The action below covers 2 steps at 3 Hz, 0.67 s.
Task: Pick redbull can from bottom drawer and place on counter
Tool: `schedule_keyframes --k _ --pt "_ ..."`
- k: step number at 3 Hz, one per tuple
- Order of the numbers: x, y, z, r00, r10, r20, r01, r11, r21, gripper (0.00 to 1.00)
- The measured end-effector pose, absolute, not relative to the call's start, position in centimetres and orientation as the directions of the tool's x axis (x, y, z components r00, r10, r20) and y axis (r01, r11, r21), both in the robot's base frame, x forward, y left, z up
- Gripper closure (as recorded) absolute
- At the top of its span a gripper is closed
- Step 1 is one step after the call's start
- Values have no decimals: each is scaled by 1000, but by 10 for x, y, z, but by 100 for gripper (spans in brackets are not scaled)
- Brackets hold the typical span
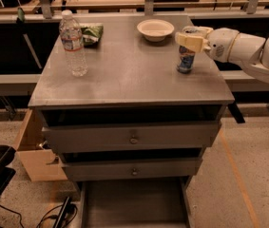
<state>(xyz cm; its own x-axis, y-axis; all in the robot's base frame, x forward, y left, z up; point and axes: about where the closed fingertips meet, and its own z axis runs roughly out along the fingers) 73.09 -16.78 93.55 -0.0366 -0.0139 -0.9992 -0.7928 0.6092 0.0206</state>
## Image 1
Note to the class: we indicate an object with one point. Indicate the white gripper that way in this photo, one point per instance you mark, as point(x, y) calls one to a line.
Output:
point(220, 46)

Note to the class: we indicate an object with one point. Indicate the redbull can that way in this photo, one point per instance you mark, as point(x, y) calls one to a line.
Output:
point(186, 56)

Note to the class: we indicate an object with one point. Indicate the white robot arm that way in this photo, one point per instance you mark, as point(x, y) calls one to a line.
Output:
point(251, 54)

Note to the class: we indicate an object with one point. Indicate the grey top drawer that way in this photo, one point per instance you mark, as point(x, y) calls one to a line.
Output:
point(79, 138)

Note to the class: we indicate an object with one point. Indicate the grey drawer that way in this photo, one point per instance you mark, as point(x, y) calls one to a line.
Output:
point(79, 138)
point(124, 170)
point(143, 203)

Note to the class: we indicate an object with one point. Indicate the grey drawer cabinet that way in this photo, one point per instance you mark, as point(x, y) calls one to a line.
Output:
point(130, 81)

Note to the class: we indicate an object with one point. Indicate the grey middle drawer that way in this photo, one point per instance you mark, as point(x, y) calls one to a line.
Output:
point(124, 170)

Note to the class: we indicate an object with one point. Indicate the grey bottom drawer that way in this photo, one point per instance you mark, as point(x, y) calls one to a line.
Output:
point(143, 203)

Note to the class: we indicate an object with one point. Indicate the white paper bowl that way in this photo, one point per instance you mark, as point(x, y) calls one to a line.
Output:
point(155, 30)

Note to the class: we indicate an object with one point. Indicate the green chip bag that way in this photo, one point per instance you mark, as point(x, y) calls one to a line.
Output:
point(92, 33)

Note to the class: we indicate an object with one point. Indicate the clear plastic water bottle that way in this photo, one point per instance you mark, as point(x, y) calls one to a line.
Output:
point(73, 44)

